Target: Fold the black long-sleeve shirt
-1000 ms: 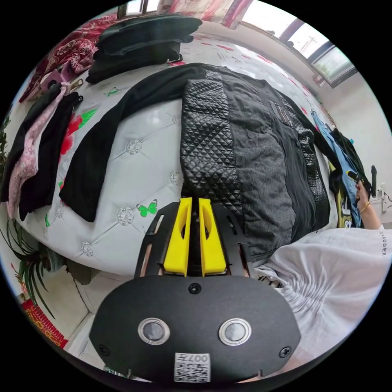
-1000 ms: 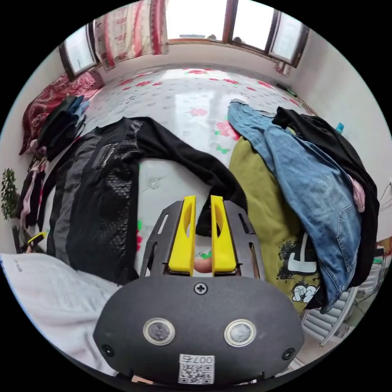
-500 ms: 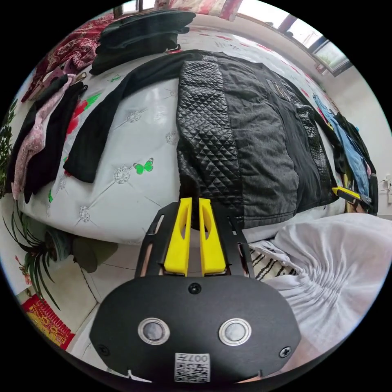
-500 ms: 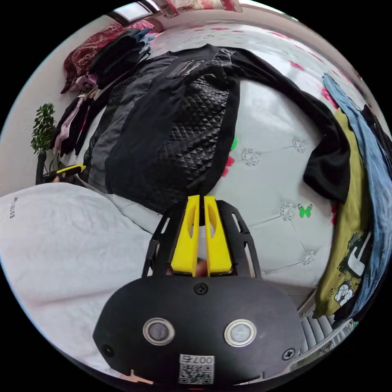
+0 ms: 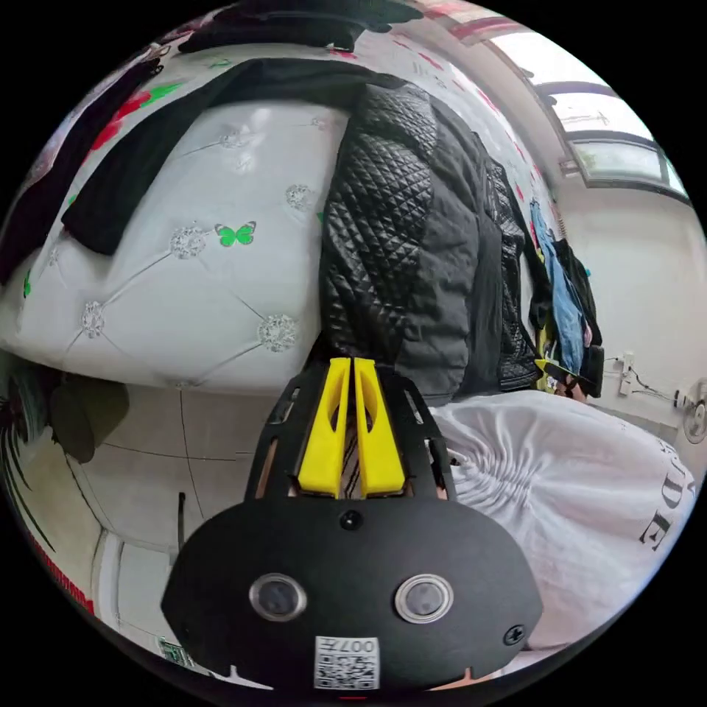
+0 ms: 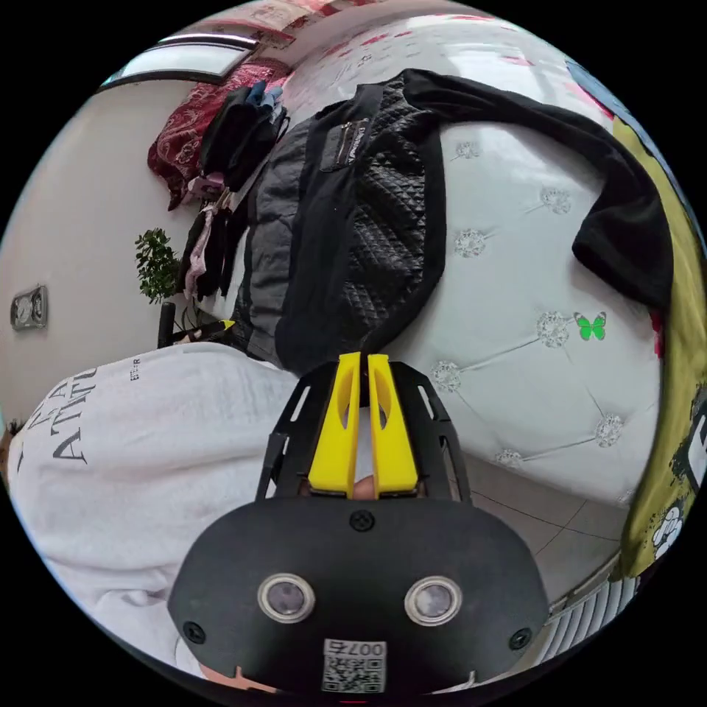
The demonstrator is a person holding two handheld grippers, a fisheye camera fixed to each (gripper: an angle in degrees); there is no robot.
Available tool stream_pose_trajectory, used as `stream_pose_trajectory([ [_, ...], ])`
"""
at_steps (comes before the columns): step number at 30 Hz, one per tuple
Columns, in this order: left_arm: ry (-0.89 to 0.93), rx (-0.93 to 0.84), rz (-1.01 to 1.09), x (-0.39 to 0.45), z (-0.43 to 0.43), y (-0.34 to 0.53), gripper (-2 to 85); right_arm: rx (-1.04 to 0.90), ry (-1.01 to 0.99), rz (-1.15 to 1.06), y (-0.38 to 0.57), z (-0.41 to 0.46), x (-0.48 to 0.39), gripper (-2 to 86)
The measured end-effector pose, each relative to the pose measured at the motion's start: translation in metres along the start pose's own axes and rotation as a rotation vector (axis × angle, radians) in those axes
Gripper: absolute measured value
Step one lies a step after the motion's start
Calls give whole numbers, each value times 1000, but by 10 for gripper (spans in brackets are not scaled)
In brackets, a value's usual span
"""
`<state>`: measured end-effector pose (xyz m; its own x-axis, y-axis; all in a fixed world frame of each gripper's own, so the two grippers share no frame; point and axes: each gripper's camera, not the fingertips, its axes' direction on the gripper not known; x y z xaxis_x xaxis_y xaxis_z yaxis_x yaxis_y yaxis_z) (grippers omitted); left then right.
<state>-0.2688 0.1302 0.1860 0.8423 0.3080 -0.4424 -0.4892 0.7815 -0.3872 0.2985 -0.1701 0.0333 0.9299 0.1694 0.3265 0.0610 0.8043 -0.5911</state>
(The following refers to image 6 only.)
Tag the black long-sleeve shirt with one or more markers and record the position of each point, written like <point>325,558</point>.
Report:
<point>381,221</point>

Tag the red patterned pillow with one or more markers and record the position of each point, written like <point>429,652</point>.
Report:
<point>182,138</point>

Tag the green potted plant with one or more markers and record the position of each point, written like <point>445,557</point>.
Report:
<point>156,265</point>

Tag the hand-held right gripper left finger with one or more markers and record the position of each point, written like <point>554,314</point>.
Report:
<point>331,442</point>

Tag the person's right hand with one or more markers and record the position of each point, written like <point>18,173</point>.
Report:
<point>223,677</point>

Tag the bed with white tufted quilt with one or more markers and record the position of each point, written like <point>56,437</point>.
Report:
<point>525,221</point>

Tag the silver wall fixture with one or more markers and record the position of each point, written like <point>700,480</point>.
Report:
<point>29,307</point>

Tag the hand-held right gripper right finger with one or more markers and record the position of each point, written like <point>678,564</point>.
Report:
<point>393,442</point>

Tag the person's body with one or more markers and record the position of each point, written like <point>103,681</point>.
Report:
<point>138,469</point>

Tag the window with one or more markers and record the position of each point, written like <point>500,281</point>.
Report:
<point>182,55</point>

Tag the yellow-green printed cloth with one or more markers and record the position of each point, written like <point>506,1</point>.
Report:
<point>657,414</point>

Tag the white ribbed radiator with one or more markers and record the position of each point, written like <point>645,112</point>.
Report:
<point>596,613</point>

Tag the pile of clothes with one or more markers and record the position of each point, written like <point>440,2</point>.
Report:
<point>235,149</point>

